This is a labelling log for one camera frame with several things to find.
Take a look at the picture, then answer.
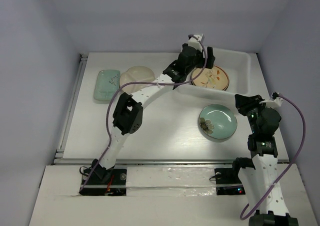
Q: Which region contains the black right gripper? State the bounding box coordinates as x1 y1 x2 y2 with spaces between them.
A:
235 93 268 134

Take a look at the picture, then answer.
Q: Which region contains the beige bird painted plate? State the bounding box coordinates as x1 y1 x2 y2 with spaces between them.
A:
191 65 224 90

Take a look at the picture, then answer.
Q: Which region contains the red plate with teal flower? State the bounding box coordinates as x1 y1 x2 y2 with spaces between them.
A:
223 71 230 90

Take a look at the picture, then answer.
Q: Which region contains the light green round plate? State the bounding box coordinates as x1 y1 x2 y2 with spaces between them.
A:
198 104 238 140

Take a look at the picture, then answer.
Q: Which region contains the cream divided dish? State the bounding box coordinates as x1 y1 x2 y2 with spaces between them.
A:
119 66 155 94

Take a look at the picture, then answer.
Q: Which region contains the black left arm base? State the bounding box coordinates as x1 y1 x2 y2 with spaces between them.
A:
79 165 127 196

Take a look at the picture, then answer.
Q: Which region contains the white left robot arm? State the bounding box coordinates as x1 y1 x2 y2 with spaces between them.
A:
90 43 216 184

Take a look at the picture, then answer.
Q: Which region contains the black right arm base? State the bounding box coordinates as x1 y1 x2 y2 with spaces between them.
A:
213 158 255 196

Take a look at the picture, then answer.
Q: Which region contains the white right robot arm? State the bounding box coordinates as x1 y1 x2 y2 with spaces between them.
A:
230 93 299 226

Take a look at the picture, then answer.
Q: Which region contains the white plastic bin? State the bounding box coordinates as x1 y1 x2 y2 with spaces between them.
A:
177 48 252 101

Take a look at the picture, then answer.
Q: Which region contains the light green rectangular dish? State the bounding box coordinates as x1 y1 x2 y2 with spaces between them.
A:
93 69 121 102

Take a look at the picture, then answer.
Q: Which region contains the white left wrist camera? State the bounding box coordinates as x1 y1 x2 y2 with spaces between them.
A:
187 33 204 46

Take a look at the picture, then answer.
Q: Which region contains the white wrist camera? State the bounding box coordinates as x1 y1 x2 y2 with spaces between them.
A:
260 92 283 108
187 33 204 46

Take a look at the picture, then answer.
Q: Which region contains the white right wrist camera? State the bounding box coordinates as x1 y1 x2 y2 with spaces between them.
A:
260 92 283 108

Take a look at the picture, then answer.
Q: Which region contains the aluminium frame rail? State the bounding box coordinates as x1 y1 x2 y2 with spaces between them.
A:
53 53 89 164

